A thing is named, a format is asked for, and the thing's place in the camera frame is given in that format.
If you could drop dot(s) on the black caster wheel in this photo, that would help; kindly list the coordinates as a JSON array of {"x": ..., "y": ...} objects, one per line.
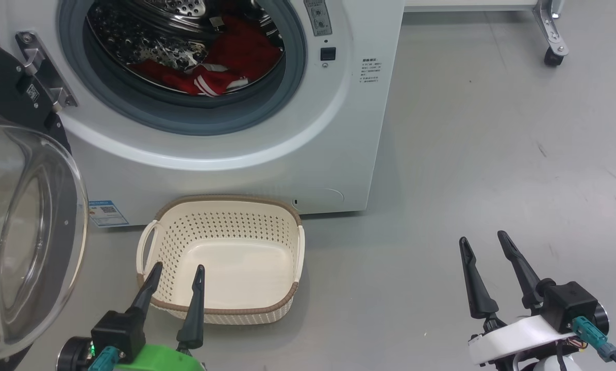
[{"x": 553, "y": 56}]

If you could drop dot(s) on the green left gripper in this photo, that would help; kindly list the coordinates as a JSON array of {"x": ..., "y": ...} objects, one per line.
[{"x": 163, "y": 360}]

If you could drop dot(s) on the white front-load washing machine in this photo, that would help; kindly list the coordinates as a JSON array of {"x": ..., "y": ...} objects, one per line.
[{"x": 287, "y": 154}]

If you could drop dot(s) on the blue energy label sticker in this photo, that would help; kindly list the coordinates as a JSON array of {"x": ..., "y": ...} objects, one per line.
[{"x": 107, "y": 214}]

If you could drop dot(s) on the red garment with Bulls print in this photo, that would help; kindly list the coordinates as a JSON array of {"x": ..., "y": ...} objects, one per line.
[{"x": 248, "y": 51}]

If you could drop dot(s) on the grey warning sticker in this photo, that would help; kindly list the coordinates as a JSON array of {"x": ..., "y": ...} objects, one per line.
[{"x": 318, "y": 18}]

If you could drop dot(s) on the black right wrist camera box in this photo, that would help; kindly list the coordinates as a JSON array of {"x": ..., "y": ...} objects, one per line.
[{"x": 568, "y": 304}]

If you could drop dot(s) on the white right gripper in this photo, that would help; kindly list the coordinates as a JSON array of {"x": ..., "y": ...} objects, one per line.
[{"x": 514, "y": 337}]

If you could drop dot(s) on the round glass washer door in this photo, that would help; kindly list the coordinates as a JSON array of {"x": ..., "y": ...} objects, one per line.
[{"x": 24, "y": 232}]

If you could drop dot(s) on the cream perforated laundry basket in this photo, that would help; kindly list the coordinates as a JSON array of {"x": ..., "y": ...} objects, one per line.
[{"x": 230, "y": 268}]

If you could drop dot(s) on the white rolling partition panel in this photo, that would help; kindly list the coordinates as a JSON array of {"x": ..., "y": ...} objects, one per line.
[{"x": 547, "y": 20}]

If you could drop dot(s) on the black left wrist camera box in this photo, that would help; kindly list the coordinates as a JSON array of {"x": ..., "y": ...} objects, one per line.
[{"x": 119, "y": 332}]

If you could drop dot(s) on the silver metal door hinge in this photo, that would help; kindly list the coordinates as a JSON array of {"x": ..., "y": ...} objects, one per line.
[{"x": 42, "y": 69}]

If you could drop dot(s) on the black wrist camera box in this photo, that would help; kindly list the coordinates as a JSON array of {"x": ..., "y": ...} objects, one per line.
[
  {"x": 119, "y": 332},
  {"x": 568, "y": 304}
]

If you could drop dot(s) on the red garment with white stripes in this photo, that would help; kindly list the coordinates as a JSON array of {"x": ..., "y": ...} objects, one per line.
[{"x": 210, "y": 82}]

